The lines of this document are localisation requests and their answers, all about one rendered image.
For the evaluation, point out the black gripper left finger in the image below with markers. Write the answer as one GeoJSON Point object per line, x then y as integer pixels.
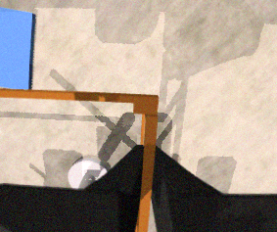
{"type": "Point", "coordinates": [110, 204]}

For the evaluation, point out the white post on round base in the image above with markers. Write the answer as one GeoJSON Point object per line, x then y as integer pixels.
{"type": "Point", "coordinates": [84, 172]}

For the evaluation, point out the blue flat rectangular pad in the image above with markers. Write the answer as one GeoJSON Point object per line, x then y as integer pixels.
{"type": "Point", "coordinates": [16, 48]}

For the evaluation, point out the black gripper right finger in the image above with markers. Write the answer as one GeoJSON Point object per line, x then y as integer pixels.
{"type": "Point", "coordinates": [182, 202]}

